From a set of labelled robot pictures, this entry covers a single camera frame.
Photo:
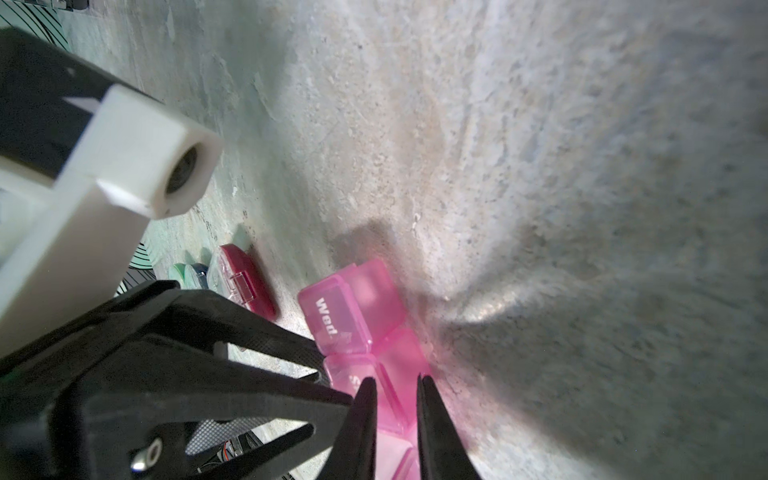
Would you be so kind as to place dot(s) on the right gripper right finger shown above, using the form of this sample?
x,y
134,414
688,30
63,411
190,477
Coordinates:
x,y
441,452

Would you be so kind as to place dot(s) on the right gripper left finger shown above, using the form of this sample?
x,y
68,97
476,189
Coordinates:
x,y
353,455

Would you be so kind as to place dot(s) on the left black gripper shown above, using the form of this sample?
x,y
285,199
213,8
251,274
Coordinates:
x,y
60,420

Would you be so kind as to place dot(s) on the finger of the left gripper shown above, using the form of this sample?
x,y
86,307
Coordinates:
x,y
202,319

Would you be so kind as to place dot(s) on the round dark blue pillbox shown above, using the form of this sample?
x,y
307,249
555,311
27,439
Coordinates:
x,y
195,276

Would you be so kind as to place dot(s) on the dark pink square pillbox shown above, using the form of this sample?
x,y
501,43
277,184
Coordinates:
x,y
235,276

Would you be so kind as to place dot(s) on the light pink square pillbox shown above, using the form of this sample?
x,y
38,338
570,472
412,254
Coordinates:
x,y
358,322

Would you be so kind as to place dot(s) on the round green pillbox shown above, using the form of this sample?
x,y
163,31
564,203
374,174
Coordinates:
x,y
176,272

